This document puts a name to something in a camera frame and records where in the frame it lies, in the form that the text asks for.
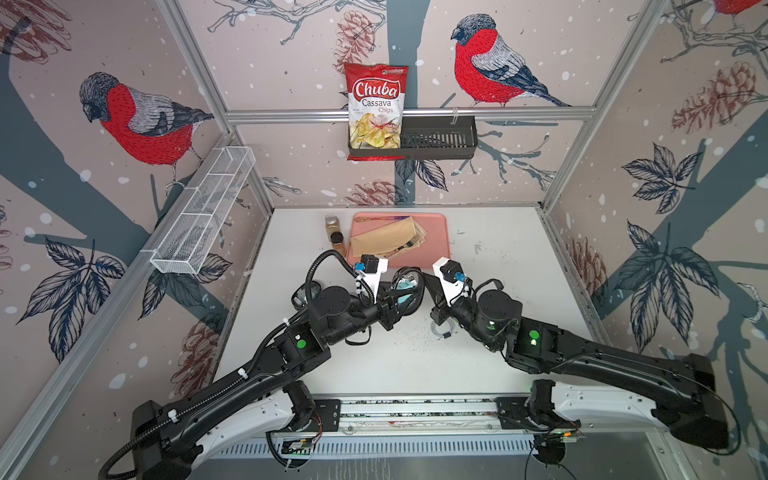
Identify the black cable front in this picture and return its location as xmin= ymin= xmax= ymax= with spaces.
xmin=389 ymin=266 xmax=426 ymax=313

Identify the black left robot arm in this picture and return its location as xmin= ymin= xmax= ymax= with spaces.
xmin=97 ymin=250 xmax=426 ymax=479

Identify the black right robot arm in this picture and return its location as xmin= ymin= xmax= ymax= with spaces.
xmin=426 ymin=275 xmax=741 ymax=455

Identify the pink plastic tray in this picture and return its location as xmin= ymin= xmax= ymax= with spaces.
xmin=347 ymin=212 xmax=450 ymax=271

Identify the brown spice bottle black cap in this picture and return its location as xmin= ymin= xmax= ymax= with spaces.
xmin=330 ymin=231 xmax=347 ymax=256

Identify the tan spice jar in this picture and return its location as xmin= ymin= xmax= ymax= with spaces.
xmin=325 ymin=215 xmax=341 ymax=236

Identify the red cassava chips bag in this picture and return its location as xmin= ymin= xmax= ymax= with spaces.
xmin=344 ymin=63 xmax=409 ymax=160

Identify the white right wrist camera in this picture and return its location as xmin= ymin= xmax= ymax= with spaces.
xmin=433 ymin=257 xmax=470 ymax=307

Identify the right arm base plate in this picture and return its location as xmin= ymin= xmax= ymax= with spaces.
xmin=495 ymin=396 xmax=581 ymax=433

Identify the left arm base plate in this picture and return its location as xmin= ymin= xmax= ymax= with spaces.
xmin=272 ymin=399 xmax=342 ymax=435

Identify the black wall basket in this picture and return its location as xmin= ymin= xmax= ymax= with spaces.
xmin=349 ymin=116 xmax=478 ymax=161

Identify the white wire mesh basket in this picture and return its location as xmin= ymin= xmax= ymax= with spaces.
xmin=150 ymin=146 xmax=255 ymax=275

